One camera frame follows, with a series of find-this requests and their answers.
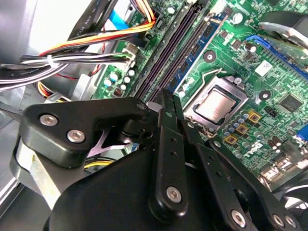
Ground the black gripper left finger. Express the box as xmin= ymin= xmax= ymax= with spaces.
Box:
xmin=9 ymin=88 xmax=190 ymax=223

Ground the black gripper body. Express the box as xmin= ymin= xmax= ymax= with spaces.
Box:
xmin=43 ymin=149 xmax=217 ymax=231

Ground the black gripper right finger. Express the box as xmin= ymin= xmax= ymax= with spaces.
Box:
xmin=173 ymin=93 xmax=301 ymax=231

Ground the blue RAM stick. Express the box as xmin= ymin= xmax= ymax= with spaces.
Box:
xmin=167 ymin=7 xmax=231 ymax=97

